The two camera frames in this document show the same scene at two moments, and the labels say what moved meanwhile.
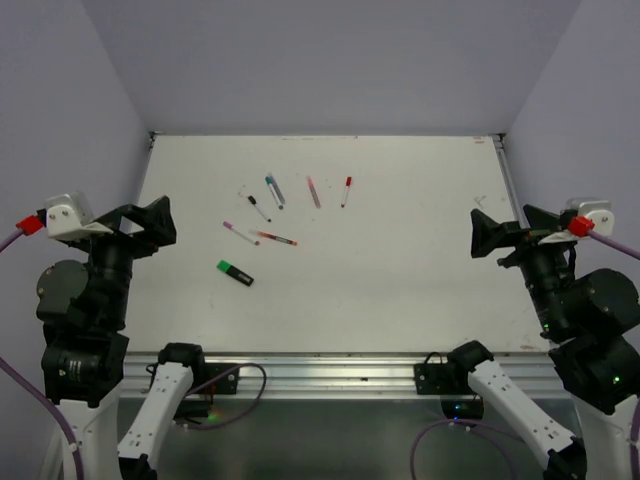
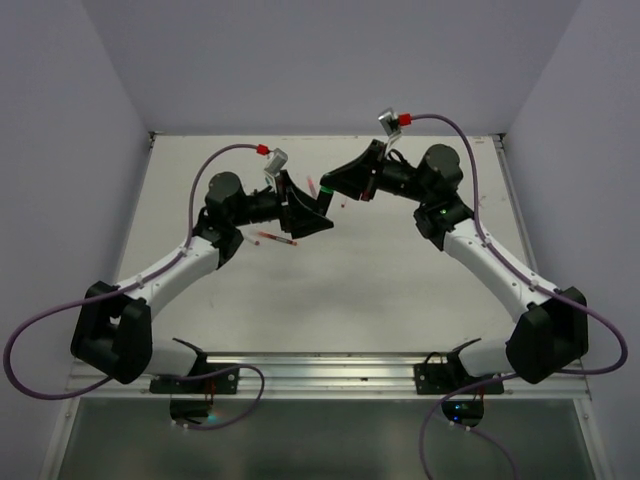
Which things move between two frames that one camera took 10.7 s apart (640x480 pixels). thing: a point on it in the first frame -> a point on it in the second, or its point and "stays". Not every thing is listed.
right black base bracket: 433,377 stays
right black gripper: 487,231 -> 356,177
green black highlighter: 237,274 -> 324,200
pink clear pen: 314,192 stays
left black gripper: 156,221 -> 297,223
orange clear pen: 276,237 stays
